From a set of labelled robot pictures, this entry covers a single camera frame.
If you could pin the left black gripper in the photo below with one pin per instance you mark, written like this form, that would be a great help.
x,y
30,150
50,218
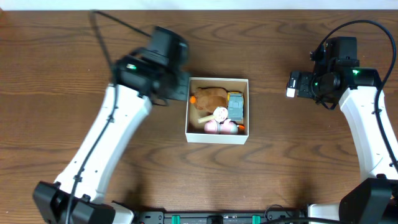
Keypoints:
x,y
179,86

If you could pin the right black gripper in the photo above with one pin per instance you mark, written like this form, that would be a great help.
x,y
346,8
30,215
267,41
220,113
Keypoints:
x,y
306,77

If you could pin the brown plush with orange top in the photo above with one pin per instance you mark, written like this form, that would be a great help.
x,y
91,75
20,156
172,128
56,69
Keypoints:
x,y
209,99

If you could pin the yellow grey toy truck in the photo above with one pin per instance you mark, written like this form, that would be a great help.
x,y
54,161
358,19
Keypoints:
x,y
235,106

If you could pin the pink duck toy with hat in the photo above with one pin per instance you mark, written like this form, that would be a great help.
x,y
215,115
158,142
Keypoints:
x,y
226,127

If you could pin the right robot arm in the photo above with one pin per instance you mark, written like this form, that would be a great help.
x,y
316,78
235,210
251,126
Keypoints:
x,y
338,80

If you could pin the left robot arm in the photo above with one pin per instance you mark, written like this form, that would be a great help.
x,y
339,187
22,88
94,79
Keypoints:
x,y
146,77

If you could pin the white cardboard box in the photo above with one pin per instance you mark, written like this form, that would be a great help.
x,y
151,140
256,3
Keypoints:
x,y
195,132

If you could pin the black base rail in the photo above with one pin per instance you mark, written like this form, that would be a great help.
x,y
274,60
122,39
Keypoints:
x,y
272,214

